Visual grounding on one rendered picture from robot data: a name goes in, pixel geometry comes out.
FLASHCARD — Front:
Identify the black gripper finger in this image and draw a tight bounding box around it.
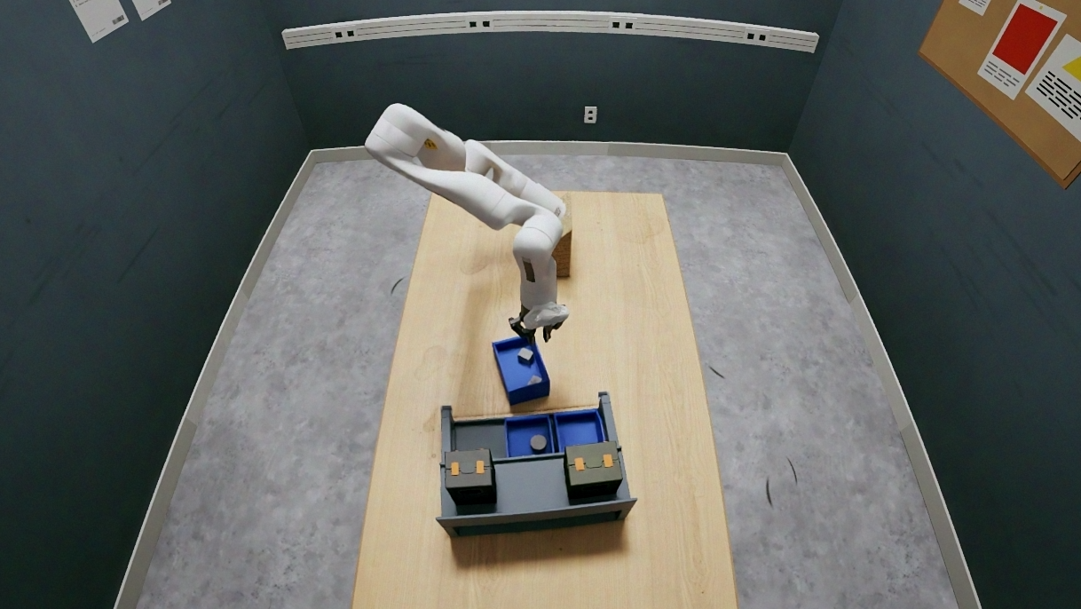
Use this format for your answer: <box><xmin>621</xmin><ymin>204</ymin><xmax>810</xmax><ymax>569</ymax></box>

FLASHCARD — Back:
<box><xmin>543</xmin><ymin>321</ymin><xmax>564</xmax><ymax>343</ymax></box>
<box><xmin>509</xmin><ymin>315</ymin><xmax>537</xmax><ymax>346</ymax></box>

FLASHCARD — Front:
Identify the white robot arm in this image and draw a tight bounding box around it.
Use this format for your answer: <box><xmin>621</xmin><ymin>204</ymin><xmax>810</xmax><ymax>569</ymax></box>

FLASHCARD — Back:
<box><xmin>365</xmin><ymin>104</ymin><xmax>569</xmax><ymax>329</ymax></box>

